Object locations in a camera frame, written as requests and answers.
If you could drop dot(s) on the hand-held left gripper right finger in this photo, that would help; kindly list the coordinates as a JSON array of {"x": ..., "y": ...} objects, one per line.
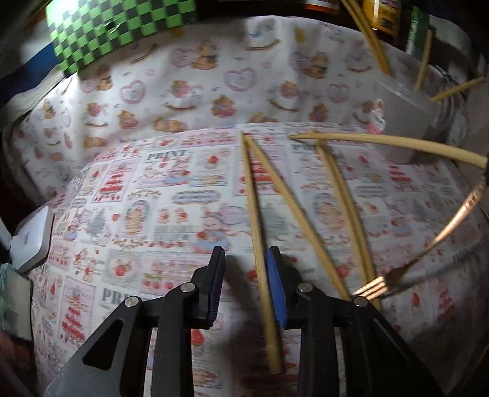
[{"x": 277, "y": 286}]

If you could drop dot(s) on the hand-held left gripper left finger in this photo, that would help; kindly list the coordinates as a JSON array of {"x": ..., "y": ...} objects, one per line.
[{"x": 216, "y": 286}]

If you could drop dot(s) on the long bamboo chopstick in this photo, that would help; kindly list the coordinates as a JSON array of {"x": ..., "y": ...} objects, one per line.
[
  {"x": 458, "y": 89},
  {"x": 423, "y": 61},
  {"x": 382, "y": 140},
  {"x": 363, "y": 38},
  {"x": 290, "y": 206},
  {"x": 254, "y": 213},
  {"x": 340, "y": 198},
  {"x": 369, "y": 38}
]

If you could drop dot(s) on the translucent plastic cup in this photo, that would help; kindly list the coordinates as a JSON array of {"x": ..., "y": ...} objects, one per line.
[{"x": 405, "y": 126}]

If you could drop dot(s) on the copper metal fork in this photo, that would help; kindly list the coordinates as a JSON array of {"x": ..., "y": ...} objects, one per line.
[{"x": 468, "y": 208}]

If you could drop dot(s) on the christmas printed tablecloth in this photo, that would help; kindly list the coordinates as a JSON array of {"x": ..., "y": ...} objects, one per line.
[{"x": 152, "y": 229}]

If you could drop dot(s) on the white desk lamp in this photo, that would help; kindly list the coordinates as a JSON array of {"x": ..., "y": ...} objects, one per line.
[{"x": 32, "y": 240}]

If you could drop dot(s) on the bear printed cloth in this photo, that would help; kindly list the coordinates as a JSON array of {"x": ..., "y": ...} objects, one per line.
[{"x": 160, "y": 95}]

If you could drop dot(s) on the pale green packet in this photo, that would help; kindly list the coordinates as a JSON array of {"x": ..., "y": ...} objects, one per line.
[{"x": 15, "y": 301}]

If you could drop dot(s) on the dark red cloth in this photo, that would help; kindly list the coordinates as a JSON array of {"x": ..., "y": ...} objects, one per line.
[{"x": 15, "y": 362}]

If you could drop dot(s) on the green checkered board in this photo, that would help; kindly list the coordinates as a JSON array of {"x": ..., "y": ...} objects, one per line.
[{"x": 99, "y": 34}]

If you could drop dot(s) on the dark vinegar bottle red cap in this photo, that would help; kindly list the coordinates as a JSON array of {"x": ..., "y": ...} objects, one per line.
[{"x": 321, "y": 2}]

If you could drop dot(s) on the soy sauce bottle yellow label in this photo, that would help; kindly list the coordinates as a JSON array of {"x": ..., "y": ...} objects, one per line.
[{"x": 386, "y": 19}]

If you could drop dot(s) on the green carton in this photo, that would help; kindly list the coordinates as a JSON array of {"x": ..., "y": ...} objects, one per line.
[{"x": 416, "y": 26}]

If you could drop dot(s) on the orange white blue striped cloth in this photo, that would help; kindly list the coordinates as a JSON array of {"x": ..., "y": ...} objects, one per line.
[{"x": 26, "y": 53}]

